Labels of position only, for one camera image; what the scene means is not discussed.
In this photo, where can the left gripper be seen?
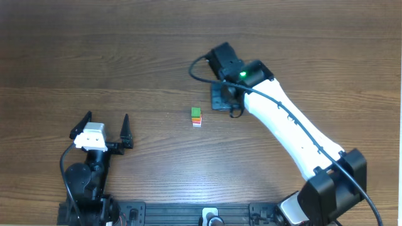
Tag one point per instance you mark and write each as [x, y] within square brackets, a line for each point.
[115, 148]

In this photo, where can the orange cube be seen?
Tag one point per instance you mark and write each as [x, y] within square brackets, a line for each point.
[197, 119]

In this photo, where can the green cube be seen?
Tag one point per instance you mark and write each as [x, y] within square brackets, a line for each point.
[196, 112]

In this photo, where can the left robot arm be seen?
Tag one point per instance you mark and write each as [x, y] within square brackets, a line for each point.
[78, 179]

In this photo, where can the white cube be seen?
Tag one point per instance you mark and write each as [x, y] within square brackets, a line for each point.
[197, 125]

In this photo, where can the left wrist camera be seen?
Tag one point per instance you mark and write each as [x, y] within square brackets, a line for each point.
[92, 136]

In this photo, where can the mounting rail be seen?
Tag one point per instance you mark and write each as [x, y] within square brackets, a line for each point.
[188, 215]

